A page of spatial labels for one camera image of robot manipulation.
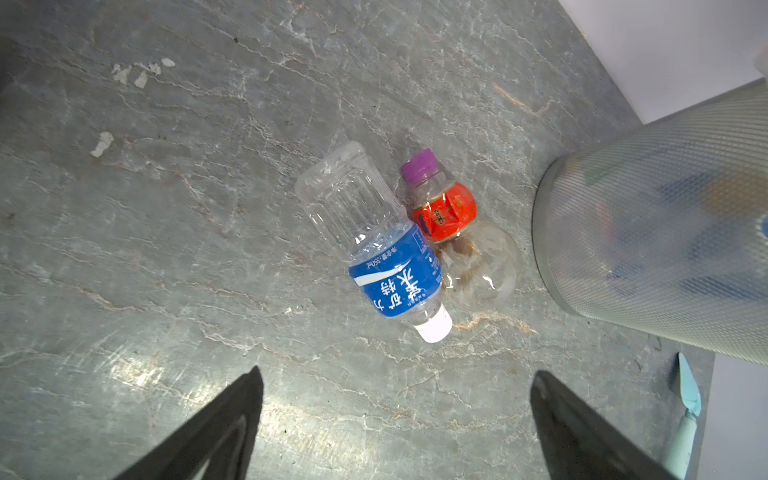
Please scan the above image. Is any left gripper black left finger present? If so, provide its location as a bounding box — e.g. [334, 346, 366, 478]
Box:
[117, 367, 264, 479]

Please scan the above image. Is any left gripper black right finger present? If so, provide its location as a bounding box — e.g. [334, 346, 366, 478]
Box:
[530, 370, 674, 480]

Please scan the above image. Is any grey mesh waste bin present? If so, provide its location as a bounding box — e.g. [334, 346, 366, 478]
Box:
[532, 79, 767, 365]

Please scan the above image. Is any light blue garden trowel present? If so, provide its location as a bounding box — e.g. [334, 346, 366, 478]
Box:
[662, 352, 703, 479]

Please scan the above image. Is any small red label purple cap bottle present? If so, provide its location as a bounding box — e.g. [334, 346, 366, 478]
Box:
[399, 149, 521, 311]

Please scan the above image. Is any blue label bottle white cap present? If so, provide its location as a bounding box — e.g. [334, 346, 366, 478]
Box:
[295, 141, 453, 344]

